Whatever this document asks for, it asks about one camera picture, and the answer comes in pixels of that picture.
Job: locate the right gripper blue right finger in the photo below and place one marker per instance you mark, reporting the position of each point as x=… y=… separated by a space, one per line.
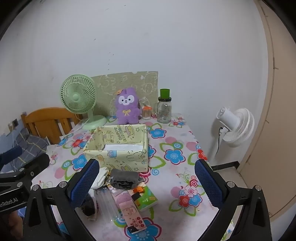
x=253 y=222

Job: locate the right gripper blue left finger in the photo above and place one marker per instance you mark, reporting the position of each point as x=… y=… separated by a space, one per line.
x=50 y=212

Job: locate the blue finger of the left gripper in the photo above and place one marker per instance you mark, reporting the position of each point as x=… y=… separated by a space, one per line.
x=32 y=168

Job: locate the white cloth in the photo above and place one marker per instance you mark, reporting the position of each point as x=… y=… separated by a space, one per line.
x=100 y=178

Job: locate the clear plastic bag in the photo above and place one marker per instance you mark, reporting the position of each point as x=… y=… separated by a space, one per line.
x=108 y=208

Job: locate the dark grey towel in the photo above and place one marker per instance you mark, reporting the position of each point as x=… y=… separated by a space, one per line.
x=125 y=180

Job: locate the pink sachet packet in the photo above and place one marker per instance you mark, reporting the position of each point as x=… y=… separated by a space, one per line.
x=128 y=210

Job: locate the green tissue pack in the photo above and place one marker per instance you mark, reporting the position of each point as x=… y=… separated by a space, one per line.
x=143 y=197

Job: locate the black sock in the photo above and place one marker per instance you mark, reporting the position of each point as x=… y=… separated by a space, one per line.
x=88 y=206

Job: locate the floral tablecloth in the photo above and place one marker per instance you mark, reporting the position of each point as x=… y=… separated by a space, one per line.
x=183 y=210

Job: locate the green desk fan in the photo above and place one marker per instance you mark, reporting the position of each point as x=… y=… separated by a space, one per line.
x=78 y=94

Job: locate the yellow cartoon fabric box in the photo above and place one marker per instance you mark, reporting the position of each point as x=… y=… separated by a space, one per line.
x=123 y=147

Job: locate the white standing fan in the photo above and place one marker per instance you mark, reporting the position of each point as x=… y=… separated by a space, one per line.
x=237 y=126

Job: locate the purple plush bunny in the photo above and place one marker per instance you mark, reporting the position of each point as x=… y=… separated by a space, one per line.
x=126 y=103

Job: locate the small cup orange lid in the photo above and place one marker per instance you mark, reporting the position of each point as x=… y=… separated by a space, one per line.
x=146 y=112

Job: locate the olive cartoon cardboard panel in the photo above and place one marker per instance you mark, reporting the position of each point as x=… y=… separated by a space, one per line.
x=145 y=83

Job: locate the glass jar green lid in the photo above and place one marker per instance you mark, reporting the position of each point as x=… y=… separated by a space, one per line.
x=162 y=108

